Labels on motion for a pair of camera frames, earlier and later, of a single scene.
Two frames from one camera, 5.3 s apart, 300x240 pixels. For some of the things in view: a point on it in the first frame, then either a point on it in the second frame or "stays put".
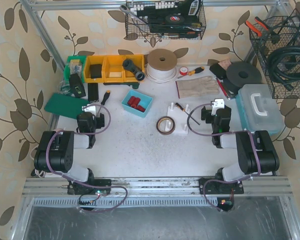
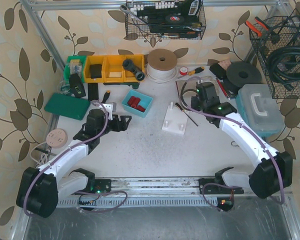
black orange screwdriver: [106, 95] stays put
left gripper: [100, 120] to [115, 122]
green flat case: [64, 105] stays put
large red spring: [133, 101] stays put
